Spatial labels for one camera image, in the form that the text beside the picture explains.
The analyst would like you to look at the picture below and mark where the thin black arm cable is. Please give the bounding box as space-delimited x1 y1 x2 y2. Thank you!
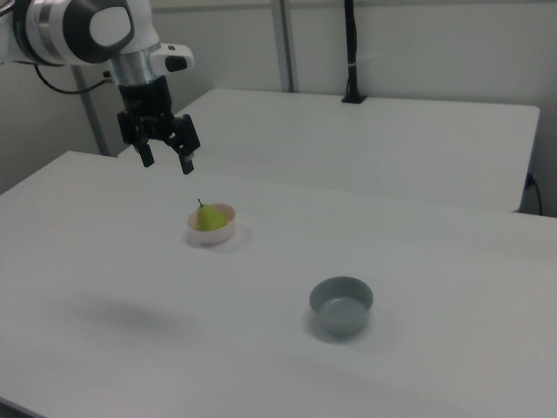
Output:
33 64 115 95

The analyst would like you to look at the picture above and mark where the green pear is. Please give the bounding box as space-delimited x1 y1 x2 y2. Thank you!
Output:
193 198 228 233

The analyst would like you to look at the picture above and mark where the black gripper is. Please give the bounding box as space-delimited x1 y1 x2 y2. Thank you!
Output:
116 76 203 176

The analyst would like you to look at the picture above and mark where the white background table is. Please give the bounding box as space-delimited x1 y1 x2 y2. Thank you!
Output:
116 88 541 213

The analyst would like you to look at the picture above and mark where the pink bowl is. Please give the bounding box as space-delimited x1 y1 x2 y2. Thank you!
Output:
185 202 237 247

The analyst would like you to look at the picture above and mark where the black camera stand pole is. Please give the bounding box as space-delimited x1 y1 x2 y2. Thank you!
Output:
340 0 367 105

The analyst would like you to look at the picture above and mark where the grey bowl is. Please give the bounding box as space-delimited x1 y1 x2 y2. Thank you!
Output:
308 276 375 336

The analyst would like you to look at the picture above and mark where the grey aluminium frame post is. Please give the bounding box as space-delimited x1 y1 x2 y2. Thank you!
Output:
70 64 110 157
270 0 301 93

